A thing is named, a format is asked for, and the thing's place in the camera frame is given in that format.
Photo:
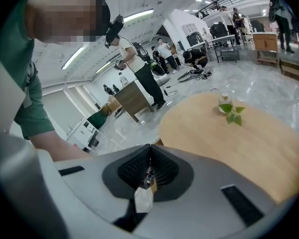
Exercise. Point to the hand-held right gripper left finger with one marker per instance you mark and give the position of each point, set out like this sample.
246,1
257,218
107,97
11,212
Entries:
89,175

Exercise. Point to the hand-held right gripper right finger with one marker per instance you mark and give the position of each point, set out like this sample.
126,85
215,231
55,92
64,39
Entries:
204,195

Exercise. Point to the person's right forearm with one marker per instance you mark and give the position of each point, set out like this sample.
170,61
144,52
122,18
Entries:
59,146

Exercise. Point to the round wooden desk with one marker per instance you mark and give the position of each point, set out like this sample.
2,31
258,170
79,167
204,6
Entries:
214,146

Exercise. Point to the white low cabinet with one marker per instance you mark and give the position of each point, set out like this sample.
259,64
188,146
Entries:
83,133

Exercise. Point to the dark green chair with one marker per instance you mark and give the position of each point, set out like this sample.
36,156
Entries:
97,118

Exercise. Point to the green leafy plant cutting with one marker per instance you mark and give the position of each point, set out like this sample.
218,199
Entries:
235,118

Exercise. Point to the dark brown wooden table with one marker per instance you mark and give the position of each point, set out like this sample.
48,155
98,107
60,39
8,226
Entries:
132,99

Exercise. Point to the small glass vase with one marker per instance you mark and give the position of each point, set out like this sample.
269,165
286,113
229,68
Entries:
225,101

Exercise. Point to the long ceiling lamp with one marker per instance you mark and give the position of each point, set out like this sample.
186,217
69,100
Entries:
105,66
74,56
139,14

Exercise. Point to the person's green shirt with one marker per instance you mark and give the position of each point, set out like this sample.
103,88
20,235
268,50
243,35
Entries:
12,46

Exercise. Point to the grey metal work table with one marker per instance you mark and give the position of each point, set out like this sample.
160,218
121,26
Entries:
224,42

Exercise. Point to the person's head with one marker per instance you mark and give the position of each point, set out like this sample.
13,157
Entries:
64,14

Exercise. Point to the light wooden cabinet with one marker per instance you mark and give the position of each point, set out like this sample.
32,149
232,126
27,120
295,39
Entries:
265,42

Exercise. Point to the white kitchen unit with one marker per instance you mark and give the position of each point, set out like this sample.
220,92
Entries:
187,31

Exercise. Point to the black head-worn camera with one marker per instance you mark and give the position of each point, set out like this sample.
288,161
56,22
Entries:
114,30

